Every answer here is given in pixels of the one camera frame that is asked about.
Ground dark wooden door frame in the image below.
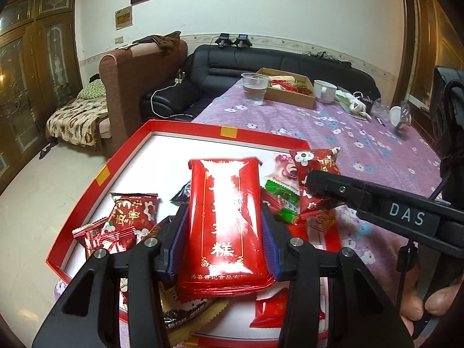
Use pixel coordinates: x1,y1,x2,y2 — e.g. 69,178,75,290
399,0,464,146

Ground small red snack packet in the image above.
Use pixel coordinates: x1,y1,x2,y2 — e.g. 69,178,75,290
72,221,137,260
250,288,291,329

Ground small wall plaque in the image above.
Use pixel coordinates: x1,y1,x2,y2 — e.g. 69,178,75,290
115,6,133,30

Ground black leather sofa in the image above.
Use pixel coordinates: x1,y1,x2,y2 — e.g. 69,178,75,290
139,44,382,123

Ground brown jacket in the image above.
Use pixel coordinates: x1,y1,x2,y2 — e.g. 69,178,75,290
132,31,181,50

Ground pale cloth gloves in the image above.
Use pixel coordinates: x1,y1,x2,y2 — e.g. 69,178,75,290
335,90,371,121

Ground red flower-print snack packet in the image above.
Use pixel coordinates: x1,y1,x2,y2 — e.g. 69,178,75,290
108,192,160,240
289,146,342,215

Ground dark snack packet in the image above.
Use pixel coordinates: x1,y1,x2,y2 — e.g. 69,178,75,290
170,181,193,206

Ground small black container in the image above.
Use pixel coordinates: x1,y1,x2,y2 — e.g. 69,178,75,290
357,94,375,114

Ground red gift box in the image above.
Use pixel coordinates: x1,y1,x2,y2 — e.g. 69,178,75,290
46,119,342,348

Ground large red snack packet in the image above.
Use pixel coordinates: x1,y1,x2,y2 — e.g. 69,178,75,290
177,157,276,302

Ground white mug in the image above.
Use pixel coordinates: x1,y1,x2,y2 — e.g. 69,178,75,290
313,79,338,104

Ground purple floral tablecloth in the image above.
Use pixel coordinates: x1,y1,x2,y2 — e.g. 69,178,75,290
54,80,449,348

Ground brown armchair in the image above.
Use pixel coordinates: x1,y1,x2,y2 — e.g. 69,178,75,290
99,38,189,157

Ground cardboard tray box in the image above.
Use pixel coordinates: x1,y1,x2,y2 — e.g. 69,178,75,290
255,67,316,110

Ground green pillow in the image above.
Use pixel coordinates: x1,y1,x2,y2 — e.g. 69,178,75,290
77,79,107,99

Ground white charging cable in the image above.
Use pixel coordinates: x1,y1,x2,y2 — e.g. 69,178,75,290
150,77,186,119

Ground pink white snack packet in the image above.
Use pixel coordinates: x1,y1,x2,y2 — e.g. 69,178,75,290
271,152,300,182

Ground pile of wrapped snacks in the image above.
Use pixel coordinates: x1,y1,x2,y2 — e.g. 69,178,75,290
267,74,314,97

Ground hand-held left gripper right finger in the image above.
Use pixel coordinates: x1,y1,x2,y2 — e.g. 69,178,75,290
259,203,416,348

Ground patterned blanket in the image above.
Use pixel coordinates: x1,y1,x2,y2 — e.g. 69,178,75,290
46,80,110,150

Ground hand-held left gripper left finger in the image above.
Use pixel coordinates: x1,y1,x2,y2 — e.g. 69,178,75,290
32,204,191,348

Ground tan snack packet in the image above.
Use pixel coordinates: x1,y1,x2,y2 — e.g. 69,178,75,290
173,297,230,348

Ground green snack packet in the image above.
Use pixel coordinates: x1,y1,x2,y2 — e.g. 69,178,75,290
262,173,304,226

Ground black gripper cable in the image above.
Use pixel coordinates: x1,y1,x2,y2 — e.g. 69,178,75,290
395,246,411,309

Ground clear plastic water cup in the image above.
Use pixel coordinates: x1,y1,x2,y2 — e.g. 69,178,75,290
241,72,271,106

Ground red tagged snack packet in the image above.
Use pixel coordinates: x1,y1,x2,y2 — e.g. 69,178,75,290
305,206,342,251

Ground brown chocolate snack packet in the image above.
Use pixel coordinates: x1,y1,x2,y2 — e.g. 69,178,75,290
161,286,230,331

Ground black phone stand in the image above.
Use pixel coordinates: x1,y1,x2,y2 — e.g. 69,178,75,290
394,101,413,137

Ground dark slippers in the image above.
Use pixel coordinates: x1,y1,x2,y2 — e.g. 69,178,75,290
39,141,59,160

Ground wooden glass-door cabinet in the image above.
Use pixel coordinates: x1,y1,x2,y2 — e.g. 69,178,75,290
0,0,83,193

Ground tangled cables on sofa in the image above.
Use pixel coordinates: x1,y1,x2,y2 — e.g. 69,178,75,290
304,50,342,63

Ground person's right hand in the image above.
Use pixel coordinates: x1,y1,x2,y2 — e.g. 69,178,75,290
399,282,464,340

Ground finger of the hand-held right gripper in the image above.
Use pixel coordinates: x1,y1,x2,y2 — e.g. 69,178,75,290
306,170,387,226

